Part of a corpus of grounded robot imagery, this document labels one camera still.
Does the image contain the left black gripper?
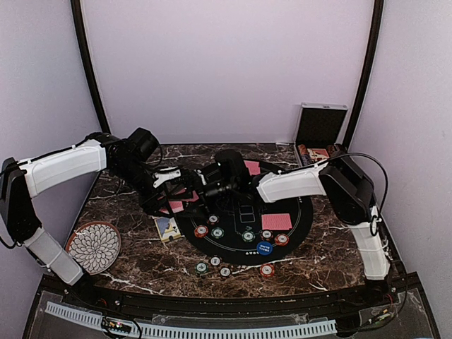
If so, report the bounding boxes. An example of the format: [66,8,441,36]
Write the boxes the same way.
[113,159,174,218]

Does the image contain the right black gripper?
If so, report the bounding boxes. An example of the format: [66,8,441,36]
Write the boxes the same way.
[167,174,237,220]

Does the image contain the red playing card deck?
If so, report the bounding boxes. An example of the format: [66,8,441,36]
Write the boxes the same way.
[169,191,199,213]

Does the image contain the red card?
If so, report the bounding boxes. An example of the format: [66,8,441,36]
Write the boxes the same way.
[261,213,292,231]
[244,160,261,176]

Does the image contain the blue small blind button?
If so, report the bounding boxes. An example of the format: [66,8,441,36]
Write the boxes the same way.
[256,241,273,256]

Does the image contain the green poker chip stack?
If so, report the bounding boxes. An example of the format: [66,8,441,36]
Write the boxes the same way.
[195,262,208,275]

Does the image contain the red poker chip stack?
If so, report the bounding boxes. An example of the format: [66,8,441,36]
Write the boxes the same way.
[259,263,275,278]

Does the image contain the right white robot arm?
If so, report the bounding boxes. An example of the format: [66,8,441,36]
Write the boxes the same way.
[181,150,390,307]

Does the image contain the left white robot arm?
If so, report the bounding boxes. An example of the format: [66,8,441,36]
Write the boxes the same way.
[1,128,182,308]

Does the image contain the yellow playing card box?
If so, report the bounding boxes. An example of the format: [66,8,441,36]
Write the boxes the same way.
[154,217,182,243]

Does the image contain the round black poker mat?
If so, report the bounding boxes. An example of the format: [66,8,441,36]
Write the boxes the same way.
[176,160,314,265]

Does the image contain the floral ceramic plate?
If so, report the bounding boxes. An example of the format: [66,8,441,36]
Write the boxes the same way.
[66,221,121,275]

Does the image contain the aluminium poker chip case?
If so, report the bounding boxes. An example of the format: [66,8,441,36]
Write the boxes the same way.
[294,103,348,166]

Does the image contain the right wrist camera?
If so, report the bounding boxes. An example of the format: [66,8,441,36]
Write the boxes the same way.
[201,149,251,191]

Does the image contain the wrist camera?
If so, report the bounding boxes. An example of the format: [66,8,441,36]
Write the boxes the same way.
[201,149,251,191]
[153,167,181,188]

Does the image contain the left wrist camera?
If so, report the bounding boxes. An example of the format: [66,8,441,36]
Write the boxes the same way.
[153,167,181,188]

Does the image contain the white slotted cable duct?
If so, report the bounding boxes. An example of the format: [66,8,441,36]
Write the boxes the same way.
[44,302,338,338]

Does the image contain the left black frame post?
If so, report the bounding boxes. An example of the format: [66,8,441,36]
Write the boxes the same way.
[70,0,111,133]

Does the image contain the black frame post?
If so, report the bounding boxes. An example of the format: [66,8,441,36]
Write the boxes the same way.
[70,0,111,133]
[343,0,384,149]

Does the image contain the right black frame post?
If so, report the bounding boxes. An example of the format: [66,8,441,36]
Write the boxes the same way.
[343,0,384,149]

